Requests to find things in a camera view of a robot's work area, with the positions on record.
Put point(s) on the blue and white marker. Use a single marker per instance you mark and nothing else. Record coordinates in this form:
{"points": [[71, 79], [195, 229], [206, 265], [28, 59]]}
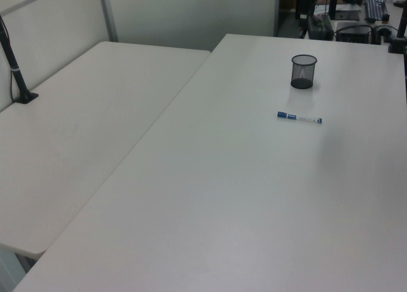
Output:
{"points": [[299, 117]]}

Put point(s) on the black mesh pen cup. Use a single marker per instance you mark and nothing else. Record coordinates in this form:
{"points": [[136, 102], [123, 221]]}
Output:
{"points": [[303, 72]]}

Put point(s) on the black device with green light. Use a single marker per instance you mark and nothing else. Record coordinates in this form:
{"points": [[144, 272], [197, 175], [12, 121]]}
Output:
{"points": [[319, 26]]}

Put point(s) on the black office chair back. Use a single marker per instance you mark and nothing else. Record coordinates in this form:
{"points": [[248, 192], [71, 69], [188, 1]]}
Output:
{"points": [[304, 1]]}

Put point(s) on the black box case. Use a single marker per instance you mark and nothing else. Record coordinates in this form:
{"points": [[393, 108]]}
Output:
{"points": [[353, 31]]}

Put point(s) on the black computer keyboard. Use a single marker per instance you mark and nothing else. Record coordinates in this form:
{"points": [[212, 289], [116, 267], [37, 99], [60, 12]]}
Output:
{"points": [[374, 8]]}

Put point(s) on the black round knob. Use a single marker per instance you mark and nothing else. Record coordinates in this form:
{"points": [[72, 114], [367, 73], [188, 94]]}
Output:
{"points": [[386, 18]]}

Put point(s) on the grey metal partition post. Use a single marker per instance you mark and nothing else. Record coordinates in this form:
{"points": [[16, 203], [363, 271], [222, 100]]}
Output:
{"points": [[109, 13]]}

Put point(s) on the black camera stand pole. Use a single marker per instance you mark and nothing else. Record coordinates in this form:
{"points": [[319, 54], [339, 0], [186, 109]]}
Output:
{"points": [[15, 67]]}

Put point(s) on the black clamp camera mount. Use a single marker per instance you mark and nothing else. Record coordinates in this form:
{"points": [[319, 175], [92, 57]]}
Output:
{"points": [[399, 37]]}

